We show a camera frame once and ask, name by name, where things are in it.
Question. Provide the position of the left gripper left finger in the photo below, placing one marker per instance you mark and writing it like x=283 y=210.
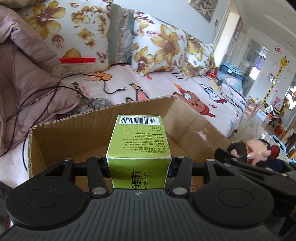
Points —
x=97 y=170

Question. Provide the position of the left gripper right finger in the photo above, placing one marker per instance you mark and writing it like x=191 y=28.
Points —
x=180 y=169

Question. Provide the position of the green medicine box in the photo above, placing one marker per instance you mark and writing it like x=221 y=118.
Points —
x=138 y=153

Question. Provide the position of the red black doll figurine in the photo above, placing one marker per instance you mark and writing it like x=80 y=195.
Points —
x=255 y=152

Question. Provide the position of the cardboard storage box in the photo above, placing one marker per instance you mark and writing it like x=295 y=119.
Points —
x=77 y=138

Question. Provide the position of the cartoon print sofa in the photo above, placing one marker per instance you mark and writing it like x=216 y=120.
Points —
x=119 y=84

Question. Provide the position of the red snack box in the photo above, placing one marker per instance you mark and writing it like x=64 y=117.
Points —
x=212 y=72

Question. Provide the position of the pink down jacket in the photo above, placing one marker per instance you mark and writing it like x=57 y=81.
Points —
x=27 y=93

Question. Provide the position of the floral pillow far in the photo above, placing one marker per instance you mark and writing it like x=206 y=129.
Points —
x=199 y=57

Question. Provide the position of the floral pillow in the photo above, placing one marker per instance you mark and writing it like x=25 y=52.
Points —
x=77 y=31
x=157 y=46
x=199 y=57

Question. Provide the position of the floral pillow middle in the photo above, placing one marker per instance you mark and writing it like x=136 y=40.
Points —
x=157 y=46

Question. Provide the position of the floral pillow near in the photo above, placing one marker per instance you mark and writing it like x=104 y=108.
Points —
x=77 y=31

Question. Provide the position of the giraffe height sticker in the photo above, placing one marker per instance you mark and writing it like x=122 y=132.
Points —
x=283 y=63

